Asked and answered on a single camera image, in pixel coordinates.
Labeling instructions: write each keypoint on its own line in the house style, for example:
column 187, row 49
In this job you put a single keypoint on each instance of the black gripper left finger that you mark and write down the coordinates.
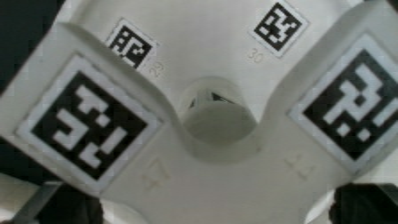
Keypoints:
column 59, row 206

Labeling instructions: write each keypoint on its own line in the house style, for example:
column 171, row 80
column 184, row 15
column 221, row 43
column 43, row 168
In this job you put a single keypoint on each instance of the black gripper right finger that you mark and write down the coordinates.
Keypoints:
column 365, row 204

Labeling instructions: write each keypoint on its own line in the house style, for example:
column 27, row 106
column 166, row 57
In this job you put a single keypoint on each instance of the white cross table base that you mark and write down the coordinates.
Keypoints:
column 91, row 121

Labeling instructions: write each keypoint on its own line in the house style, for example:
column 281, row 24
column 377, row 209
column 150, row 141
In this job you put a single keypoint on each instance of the white fence bar front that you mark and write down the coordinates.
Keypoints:
column 24, row 199

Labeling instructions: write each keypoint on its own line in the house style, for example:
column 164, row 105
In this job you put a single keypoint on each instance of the white round table top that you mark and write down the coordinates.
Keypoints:
column 185, row 39

